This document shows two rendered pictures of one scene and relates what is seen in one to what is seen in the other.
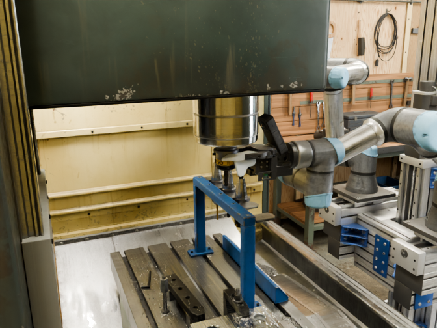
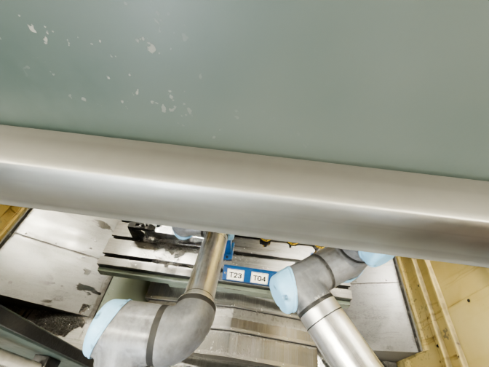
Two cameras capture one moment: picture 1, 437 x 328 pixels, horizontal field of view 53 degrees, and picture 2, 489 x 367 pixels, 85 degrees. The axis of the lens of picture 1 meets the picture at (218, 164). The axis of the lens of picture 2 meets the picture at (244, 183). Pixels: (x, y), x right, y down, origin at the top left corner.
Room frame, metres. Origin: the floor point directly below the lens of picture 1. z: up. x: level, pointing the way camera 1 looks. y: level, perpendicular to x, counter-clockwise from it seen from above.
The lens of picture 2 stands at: (1.57, -0.66, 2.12)
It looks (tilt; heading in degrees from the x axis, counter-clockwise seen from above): 47 degrees down; 116
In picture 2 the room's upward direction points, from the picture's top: 4 degrees clockwise
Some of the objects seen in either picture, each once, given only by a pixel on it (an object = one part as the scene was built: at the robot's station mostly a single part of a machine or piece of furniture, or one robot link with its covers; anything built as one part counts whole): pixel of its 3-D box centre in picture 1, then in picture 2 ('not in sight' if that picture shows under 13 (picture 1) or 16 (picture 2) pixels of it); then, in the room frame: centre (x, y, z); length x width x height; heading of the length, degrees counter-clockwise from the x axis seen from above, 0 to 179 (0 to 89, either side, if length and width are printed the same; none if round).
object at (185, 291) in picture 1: (184, 301); not in sight; (1.23, 0.12, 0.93); 0.26 x 0.05 x 0.06; 27
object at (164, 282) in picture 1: (164, 294); not in sight; (1.22, 0.18, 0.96); 0.03 x 0.03 x 0.13
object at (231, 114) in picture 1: (225, 116); not in sight; (1.05, -0.02, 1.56); 0.16 x 0.16 x 0.12
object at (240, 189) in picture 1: (240, 187); not in sight; (1.40, -0.08, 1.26); 0.04 x 0.04 x 0.07
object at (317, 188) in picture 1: (315, 185); (187, 223); (1.18, -0.27, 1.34); 0.11 x 0.08 x 0.11; 23
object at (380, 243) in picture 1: (380, 256); not in sight; (1.76, -0.71, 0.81); 0.09 x 0.01 x 0.18; 21
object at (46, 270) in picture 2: not in sight; (96, 226); (0.44, -0.27, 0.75); 0.89 x 0.67 x 0.26; 112
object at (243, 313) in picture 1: (237, 309); not in sight; (1.12, -0.05, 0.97); 0.13 x 0.03 x 0.15; 22
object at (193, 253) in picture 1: (199, 219); not in sight; (1.64, 0.08, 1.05); 0.10 x 0.05 x 0.30; 112
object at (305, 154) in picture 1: (296, 153); not in sight; (1.13, -0.21, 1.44); 0.08 x 0.05 x 0.08; 22
